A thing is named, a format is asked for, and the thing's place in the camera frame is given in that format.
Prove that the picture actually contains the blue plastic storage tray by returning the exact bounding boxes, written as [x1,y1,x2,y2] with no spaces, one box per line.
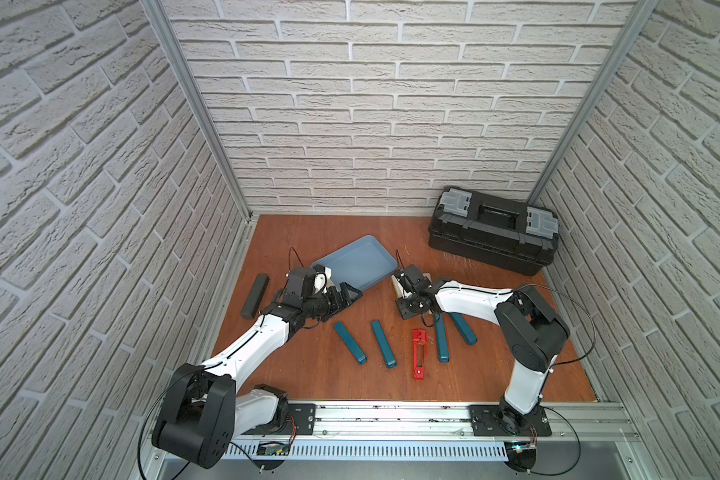
[312,235,397,292]

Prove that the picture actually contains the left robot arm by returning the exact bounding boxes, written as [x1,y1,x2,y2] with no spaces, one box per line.
[151,282,363,469]

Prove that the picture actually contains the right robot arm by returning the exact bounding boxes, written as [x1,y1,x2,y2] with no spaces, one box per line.
[393,265,570,431]

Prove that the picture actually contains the red pliers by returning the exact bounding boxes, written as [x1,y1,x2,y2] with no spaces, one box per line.
[412,329,428,380]

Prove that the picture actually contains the teal pliers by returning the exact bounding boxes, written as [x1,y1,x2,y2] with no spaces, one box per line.
[334,322,367,365]
[371,320,397,369]
[434,314,450,363]
[449,313,478,345]

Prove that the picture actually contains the teal pliers far right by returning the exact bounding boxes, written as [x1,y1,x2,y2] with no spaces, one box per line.
[449,313,478,345]

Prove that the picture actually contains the teal pliers far left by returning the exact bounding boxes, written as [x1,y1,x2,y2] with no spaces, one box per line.
[334,322,367,365]

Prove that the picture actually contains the black flat bar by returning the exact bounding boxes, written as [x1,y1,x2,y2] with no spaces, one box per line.
[240,274,269,320]

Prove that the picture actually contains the black plastic toolbox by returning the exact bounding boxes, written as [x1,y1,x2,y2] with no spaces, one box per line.
[428,186,560,276]

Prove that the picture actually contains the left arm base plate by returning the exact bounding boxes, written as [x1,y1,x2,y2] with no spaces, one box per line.
[274,402,316,436]

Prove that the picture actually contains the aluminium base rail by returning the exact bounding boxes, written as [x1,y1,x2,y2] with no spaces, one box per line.
[218,401,642,468]

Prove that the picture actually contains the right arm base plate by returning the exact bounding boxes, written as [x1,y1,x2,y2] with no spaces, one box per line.
[467,403,552,437]

